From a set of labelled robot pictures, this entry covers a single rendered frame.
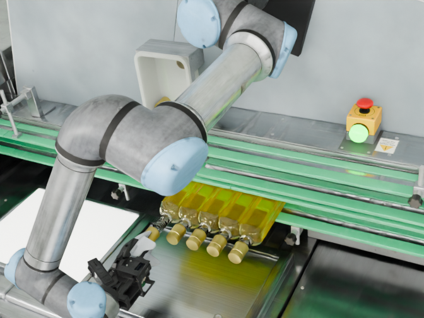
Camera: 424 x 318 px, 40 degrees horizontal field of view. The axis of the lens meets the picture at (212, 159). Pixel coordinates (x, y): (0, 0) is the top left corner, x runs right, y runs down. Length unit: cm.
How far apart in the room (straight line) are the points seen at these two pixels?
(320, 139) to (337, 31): 27
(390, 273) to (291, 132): 44
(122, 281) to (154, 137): 51
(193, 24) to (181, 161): 44
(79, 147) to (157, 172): 15
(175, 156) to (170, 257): 70
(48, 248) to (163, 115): 36
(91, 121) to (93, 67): 92
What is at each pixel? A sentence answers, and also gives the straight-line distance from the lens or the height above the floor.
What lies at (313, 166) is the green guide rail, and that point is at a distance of 143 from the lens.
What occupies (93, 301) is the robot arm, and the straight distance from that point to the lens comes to 118.
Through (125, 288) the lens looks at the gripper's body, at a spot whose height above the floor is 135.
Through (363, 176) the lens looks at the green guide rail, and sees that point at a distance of 140.
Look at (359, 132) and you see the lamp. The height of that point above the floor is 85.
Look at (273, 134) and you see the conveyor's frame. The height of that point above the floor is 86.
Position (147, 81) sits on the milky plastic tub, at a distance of 169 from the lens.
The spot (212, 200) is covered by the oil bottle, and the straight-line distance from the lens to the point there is 151.
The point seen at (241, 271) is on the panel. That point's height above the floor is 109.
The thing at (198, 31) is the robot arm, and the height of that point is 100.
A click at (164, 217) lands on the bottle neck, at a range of 151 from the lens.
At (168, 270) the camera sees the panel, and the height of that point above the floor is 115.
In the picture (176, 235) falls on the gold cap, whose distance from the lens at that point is 145.
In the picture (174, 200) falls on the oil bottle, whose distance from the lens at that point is 153.
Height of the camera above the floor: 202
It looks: 45 degrees down
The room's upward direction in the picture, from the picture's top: 140 degrees counter-clockwise
